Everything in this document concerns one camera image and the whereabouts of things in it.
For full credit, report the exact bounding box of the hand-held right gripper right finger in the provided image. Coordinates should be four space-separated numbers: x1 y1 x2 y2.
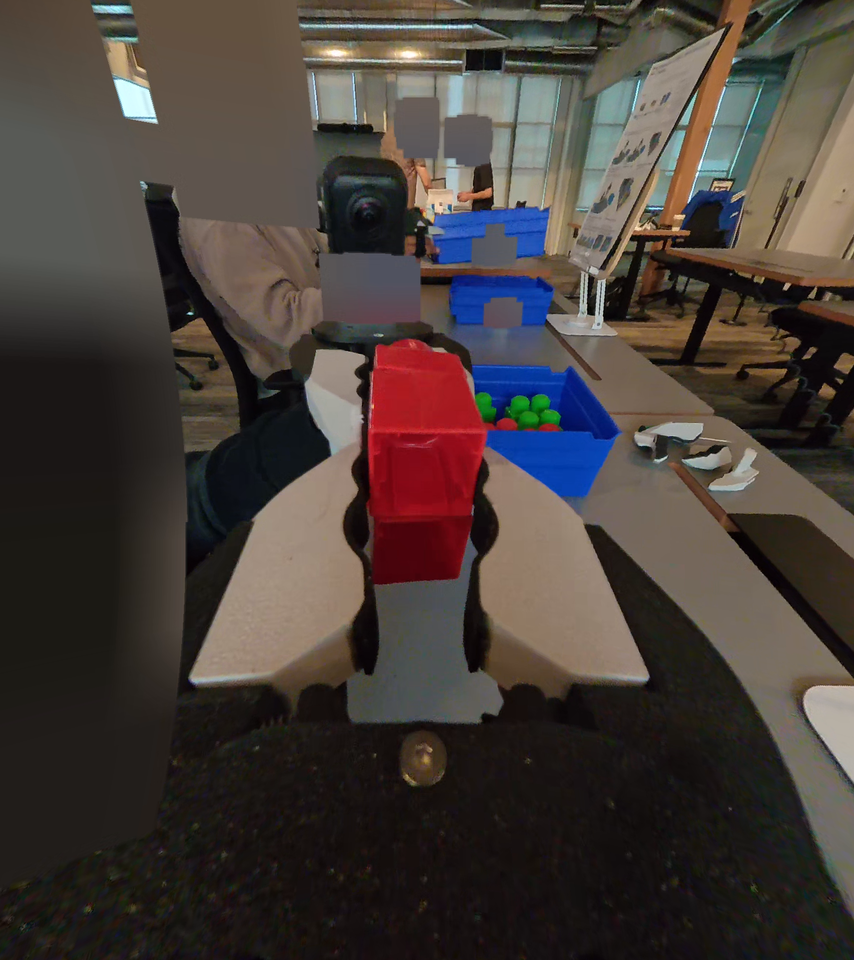
465 446 651 687

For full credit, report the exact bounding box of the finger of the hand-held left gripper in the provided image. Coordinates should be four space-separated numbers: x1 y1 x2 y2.
303 348 377 460

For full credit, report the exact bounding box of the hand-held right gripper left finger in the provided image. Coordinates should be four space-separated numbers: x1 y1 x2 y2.
189 446 375 690

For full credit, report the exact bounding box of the blue bin with white label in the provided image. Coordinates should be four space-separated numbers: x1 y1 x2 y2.
469 363 623 501

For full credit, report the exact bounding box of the black office chair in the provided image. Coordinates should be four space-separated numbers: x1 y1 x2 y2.
141 182 266 432

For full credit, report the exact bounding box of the chair with blue jacket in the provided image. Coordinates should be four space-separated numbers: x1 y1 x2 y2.
681 186 749 250

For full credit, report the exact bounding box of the wooden background desk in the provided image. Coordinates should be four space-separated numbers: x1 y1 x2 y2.
766 299 854 439
649 243 854 370

